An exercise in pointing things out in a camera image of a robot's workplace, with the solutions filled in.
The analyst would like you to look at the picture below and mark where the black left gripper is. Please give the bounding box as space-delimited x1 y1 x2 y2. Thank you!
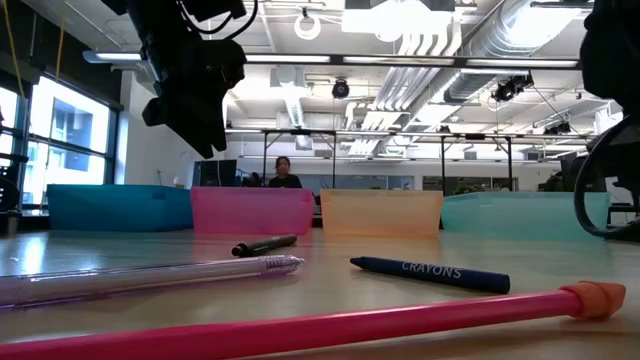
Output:
142 39 248 160

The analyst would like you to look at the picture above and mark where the black pen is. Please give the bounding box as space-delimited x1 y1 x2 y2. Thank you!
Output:
230 233 299 259

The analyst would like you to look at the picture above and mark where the clear purple pen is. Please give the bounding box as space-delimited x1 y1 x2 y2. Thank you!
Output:
0 254 305 309

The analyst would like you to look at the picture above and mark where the black monitor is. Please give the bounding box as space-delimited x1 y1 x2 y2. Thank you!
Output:
560 158 608 194
192 159 238 189

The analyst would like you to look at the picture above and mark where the blue plastic bin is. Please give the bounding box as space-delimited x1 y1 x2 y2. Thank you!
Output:
46 183 194 233

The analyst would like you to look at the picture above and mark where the pink plastic bin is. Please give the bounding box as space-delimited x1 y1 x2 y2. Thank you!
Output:
190 186 315 236

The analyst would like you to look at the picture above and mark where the person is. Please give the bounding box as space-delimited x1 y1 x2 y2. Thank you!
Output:
268 155 304 190

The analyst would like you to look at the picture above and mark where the large window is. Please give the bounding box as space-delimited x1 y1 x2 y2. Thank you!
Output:
0 74 119 214

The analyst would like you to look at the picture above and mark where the black overhead light beam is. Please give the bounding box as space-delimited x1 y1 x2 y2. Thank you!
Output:
82 49 581 69

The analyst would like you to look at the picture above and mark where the orange plastic bin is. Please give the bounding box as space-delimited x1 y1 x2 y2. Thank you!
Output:
319 188 445 239

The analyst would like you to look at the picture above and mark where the pink pencil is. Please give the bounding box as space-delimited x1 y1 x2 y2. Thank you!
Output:
0 280 627 360

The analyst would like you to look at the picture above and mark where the dark blue crayon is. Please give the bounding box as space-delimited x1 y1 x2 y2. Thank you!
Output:
348 256 512 296

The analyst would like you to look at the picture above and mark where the teal plastic bin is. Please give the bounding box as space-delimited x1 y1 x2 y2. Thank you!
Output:
440 191 612 242

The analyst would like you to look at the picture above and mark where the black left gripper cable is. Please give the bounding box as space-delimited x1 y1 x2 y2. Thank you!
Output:
177 0 260 41

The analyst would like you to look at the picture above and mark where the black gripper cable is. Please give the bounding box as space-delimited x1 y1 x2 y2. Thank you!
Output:
573 113 640 240
177 0 260 41

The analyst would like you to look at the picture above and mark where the white ring fixture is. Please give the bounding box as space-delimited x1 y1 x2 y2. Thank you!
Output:
293 12 322 41

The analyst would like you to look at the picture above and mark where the black metal frame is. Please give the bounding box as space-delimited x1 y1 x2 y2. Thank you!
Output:
440 133 514 194
261 128 338 190

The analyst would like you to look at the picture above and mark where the black ceiling camera cluster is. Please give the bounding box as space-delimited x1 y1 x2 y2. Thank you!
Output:
492 72 535 104

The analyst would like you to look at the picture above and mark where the silver air duct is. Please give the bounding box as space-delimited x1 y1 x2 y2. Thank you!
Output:
444 0 581 104

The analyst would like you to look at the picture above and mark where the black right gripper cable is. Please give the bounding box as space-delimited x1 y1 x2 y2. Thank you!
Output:
573 113 640 240

